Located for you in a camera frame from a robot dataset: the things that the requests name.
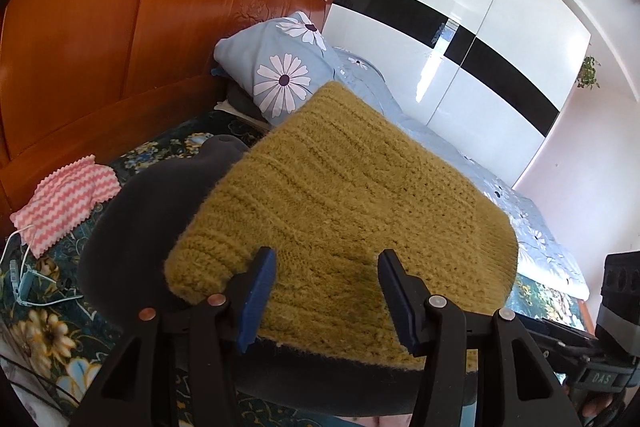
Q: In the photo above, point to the white wardrobe with black stripe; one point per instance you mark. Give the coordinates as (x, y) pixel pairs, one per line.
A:
(400, 47)

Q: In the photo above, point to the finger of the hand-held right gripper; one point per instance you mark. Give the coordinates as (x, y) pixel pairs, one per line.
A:
(560, 337)

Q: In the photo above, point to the light blue floral pillow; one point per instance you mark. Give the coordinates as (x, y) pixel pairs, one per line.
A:
(270, 57)

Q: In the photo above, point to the pink white zigzag cloth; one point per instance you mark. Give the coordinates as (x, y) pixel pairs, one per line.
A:
(65, 202)

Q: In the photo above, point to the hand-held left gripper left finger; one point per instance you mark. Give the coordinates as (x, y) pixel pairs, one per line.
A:
(252, 307)

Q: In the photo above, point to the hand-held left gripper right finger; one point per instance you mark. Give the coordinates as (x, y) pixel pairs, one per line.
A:
(400, 307)

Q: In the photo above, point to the person's right hand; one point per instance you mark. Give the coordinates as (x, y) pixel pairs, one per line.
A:
(596, 408)

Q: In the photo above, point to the olive green knit sweater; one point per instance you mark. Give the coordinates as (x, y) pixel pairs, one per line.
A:
(325, 187)

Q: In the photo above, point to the dark grey folded garment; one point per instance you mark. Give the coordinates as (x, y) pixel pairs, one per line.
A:
(150, 217)

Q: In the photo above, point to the teal floral blanket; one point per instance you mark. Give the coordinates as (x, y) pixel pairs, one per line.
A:
(45, 332)

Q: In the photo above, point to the green hanging plant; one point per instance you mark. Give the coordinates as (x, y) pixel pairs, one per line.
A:
(589, 72)

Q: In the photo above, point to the wooden headboard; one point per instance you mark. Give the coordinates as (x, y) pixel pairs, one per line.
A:
(100, 32)

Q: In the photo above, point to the light blue floral quilt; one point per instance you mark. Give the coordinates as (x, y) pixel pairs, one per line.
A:
(500, 192)

